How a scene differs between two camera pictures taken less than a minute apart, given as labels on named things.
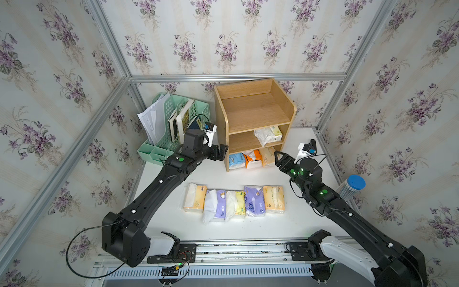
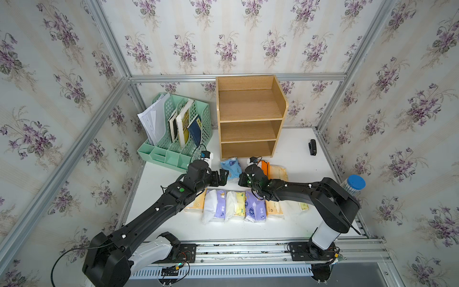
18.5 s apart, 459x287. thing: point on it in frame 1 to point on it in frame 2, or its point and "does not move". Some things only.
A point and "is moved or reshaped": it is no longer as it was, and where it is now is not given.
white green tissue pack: x=268 y=135 to x=296 y=211
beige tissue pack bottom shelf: x=267 y=155 to x=278 y=172
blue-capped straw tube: x=351 y=187 does not move
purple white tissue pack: x=214 y=208 does not move
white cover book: x=173 y=123 does not move
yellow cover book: x=182 y=119 does not move
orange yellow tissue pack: x=195 y=198 does not move
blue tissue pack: x=236 y=161 is moved or reshaped
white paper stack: x=153 y=121 does not move
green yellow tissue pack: x=235 y=204 does not move
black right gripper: x=285 y=159 to x=241 y=176
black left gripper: x=214 y=155 to x=223 y=179
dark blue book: x=194 y=125 does not move
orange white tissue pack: x=251 y=155 to x=265 y=166
